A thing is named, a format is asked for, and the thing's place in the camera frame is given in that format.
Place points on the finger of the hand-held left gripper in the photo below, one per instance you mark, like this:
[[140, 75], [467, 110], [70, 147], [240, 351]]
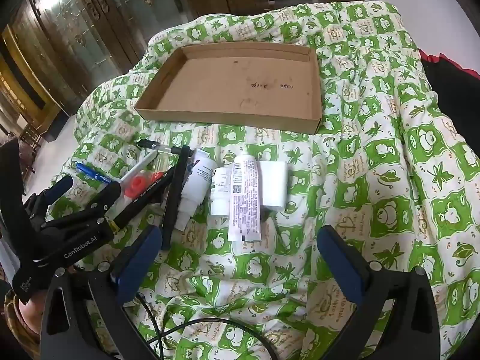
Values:
[[56, 191], [103, 200]]

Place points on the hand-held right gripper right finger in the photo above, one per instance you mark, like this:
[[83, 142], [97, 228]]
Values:
[[343, 266]]

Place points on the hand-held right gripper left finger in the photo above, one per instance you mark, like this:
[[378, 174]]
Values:
[[140, 255]]

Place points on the blue marker pen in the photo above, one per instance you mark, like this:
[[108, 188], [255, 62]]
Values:
[[92, 172]]

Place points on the clear plastic piece red cap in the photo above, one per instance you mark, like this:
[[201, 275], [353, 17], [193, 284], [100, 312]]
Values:
[[135, 185]]

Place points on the black marker white print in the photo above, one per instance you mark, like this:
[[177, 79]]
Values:
[[150, 191]]

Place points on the white pen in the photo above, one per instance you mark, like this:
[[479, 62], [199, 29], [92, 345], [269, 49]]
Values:
[[140, 165]]

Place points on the small red lighter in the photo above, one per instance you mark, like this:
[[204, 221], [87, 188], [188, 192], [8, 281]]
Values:
[[157, 175]]

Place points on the black clear gel pen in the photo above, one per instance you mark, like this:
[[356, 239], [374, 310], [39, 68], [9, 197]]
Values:
[[150, 144]]

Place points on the white spray bottle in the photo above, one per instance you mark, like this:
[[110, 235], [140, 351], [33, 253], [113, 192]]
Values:
[[197, 183]]

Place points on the small white bottle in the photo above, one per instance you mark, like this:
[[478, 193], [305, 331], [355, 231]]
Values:
[[220, 195]]

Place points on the white rectangular box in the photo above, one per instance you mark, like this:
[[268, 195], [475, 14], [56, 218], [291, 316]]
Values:
[[275, 183]]

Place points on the white printed tube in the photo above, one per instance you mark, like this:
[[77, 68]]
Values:
[[243, 202]]

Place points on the shallow cardboard tray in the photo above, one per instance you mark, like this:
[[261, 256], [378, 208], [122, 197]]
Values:
[[225, 82]]

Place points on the person's left hand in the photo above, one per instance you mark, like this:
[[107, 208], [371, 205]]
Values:
[[30, 315]]

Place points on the dark wooden chair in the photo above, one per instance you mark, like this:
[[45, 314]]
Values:
[[30, 135]]

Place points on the long thin black stick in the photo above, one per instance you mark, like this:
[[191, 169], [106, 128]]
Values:
[[174, 202]]

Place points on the green white printed blanket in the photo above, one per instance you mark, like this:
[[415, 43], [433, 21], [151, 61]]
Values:
[[375, 157]]

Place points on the wooden glass door cabinet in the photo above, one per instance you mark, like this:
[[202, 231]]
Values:
[[75, 26]]

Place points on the red black cloth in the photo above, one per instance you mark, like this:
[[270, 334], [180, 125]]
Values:
[[450, 82]]

